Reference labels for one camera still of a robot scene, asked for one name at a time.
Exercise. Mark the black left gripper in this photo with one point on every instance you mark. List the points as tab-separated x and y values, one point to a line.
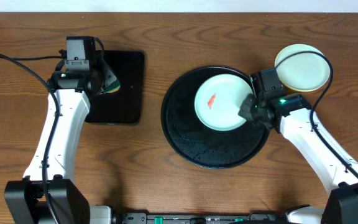
109	78

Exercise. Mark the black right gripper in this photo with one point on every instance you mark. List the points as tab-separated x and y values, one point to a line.
245	110

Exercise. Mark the green yellow sponge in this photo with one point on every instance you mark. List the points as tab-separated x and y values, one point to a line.
111	82

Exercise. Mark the yellow plate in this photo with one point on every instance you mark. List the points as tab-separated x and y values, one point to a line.
305	86

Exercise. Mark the green plate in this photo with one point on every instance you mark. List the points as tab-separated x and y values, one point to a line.
301	62
218	101

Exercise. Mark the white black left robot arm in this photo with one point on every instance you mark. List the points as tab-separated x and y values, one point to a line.
47	193

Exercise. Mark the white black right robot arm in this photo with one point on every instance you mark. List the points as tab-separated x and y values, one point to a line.
293	117

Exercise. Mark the rectangular black tray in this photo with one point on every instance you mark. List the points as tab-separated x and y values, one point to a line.
123	106

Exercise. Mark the round black tray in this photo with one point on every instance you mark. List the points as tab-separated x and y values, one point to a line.
194	141

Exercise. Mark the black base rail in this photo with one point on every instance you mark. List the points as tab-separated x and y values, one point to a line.
197	218

